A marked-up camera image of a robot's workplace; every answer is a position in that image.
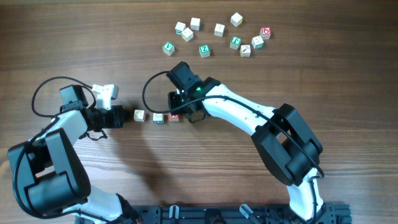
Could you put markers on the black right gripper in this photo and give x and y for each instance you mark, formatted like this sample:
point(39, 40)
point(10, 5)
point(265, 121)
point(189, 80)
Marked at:
point(171, 96)

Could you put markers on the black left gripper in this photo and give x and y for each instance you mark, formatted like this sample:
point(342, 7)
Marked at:
point(115, 112)

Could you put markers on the red letter M block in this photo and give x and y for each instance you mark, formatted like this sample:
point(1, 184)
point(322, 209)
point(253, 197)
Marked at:
point(173, 117)

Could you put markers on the white block blue side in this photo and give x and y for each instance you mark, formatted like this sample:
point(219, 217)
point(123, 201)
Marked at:
point(158, 118)

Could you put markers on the blue sided letter block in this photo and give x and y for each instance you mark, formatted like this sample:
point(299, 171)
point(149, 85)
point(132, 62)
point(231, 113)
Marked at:
point(139, 115)

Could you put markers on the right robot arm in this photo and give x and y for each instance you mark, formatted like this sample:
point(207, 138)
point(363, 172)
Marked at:
point(287, 146)

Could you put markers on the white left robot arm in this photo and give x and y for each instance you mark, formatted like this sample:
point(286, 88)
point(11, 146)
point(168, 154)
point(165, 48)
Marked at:
point(49, 180)

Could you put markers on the green letter Z block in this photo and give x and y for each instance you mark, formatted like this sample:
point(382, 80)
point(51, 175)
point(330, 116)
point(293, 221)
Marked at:
point(204, 51)

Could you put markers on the green letter V block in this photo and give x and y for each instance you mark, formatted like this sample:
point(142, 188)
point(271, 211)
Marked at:
point(168, 48)

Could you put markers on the yellow sided wooden block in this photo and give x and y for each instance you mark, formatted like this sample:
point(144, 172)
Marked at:
point(187, 34)

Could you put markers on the teal sided white block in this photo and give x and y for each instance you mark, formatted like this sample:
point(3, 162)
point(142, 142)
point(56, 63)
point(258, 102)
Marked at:
point(180, 27)

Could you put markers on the green letter J block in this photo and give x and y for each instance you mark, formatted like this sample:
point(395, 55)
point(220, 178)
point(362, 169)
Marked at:
point(235, 43)

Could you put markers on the hammer picture yellow block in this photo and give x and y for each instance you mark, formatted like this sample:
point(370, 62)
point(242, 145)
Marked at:
point(245, 50)

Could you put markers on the white picture wooden block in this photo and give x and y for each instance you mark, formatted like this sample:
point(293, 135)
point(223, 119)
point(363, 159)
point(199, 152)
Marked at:
point(219, 30)

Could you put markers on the plain white wooden block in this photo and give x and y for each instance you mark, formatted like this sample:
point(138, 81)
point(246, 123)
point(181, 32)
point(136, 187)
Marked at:
point(195, 23)

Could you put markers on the white block green side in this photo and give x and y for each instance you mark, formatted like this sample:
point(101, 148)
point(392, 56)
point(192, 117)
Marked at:
point(257, 42)

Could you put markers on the plain white corner block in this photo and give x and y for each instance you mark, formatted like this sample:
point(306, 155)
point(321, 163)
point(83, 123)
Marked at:
point(236, 19)

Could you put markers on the red letter O block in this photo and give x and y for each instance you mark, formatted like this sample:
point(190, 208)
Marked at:
point(265, 33)

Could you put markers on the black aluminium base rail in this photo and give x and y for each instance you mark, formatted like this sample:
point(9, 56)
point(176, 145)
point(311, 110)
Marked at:
point(278, 213)

